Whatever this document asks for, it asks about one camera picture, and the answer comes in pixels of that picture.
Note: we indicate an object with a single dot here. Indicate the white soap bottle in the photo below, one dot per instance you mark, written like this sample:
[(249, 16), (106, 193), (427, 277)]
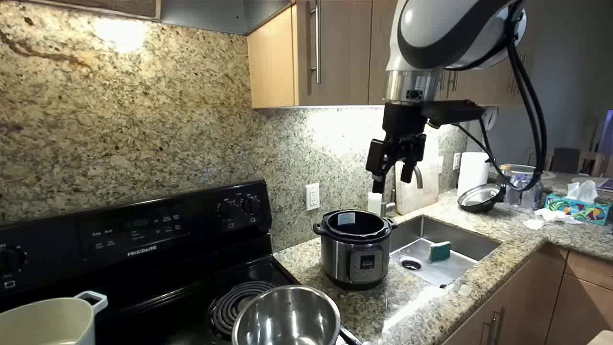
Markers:
[(374, 204)]

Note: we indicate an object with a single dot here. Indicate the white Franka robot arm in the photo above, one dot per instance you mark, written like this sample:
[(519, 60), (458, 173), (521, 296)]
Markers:
[(441, 26)]

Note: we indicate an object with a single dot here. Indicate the dark chair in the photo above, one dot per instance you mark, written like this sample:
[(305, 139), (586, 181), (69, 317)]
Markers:
[(565, 162)]

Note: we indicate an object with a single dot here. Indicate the patterned tissue box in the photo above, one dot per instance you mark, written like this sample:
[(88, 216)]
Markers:
[(577, 208)]

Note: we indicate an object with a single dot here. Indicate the black coil burner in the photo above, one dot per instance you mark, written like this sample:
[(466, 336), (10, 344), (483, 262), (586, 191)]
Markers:
[(226, 308)]

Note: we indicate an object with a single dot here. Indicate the steel sink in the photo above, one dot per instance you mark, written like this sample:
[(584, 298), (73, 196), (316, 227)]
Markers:
[(460, 242)]

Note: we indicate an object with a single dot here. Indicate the range hood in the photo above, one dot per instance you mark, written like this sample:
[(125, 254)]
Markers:
[(203, 12)]

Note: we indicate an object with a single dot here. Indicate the green sponge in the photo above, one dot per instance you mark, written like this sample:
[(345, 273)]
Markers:
[(439, 252)]

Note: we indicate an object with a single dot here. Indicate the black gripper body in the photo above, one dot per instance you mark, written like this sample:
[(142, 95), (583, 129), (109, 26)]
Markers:
[(402, 120)]

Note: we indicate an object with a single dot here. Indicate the clear water bottle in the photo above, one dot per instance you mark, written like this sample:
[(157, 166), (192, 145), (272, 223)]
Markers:
[(515, 194), (533, 196)]

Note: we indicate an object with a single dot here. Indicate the white paper towel roll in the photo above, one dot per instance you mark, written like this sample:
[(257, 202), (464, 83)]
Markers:
[(471, 173)]

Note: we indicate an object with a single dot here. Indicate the wooden cabinets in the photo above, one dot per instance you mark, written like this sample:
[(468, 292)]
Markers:
[(345, 58), (548, 300)]

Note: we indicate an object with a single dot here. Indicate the wooden lower cabinets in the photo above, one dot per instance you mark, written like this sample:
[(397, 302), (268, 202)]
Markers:
[(548, 300)]

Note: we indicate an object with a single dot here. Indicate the wooden upper cabinets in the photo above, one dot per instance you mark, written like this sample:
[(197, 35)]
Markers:
[(345, 58)]

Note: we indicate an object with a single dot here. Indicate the white wall outlet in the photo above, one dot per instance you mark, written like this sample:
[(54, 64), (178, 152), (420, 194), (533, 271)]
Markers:
[(312, 196)]

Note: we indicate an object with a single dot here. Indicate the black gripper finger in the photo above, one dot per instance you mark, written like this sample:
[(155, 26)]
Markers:
[(376, 160), (412, 154)]

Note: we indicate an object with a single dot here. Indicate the steel and black pressure cooker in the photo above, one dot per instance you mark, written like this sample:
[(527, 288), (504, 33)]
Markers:
[(355, 256)]

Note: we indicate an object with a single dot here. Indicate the metal bowl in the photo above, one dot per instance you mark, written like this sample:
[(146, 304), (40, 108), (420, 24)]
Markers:
[(288, 319)]

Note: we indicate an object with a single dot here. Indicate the black bowl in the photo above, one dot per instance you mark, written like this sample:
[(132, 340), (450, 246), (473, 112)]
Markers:
[(479, 198)]

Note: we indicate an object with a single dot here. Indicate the black electric stove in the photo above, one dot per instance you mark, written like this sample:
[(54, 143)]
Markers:
[(146, 256)]

